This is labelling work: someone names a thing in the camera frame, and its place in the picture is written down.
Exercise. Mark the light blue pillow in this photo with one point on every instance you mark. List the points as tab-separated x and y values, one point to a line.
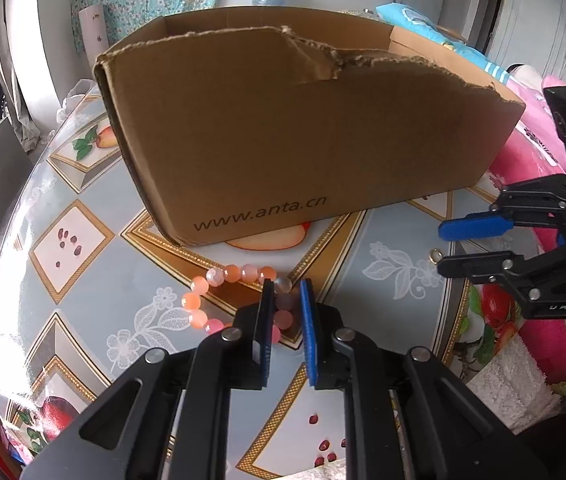
428	25

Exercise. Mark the grey curtain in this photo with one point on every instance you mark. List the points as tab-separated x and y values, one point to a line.
18	85

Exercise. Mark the white fluffy towel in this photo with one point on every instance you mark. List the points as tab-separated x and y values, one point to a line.
513	385

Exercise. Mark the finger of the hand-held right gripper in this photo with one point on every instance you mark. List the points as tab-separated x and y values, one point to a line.
483	266
473	227

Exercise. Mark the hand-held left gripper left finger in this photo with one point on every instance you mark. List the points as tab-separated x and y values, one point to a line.
264	340

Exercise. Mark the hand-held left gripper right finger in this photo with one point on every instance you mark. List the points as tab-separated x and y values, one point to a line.
309	340

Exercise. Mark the white panelled door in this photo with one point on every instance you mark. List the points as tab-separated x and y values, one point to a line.
538	15

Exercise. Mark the fruit print tablecloth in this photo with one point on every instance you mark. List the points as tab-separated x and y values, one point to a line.
373	320

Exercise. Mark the white paper roll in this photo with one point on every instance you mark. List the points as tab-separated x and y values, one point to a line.
94	27

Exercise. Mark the gold hoop earring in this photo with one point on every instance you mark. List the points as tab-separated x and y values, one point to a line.
433	256

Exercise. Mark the brown cardboard box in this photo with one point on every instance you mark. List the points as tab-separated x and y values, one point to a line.
313	150

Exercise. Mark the white plastic bag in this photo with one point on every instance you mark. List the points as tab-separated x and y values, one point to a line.
75	100

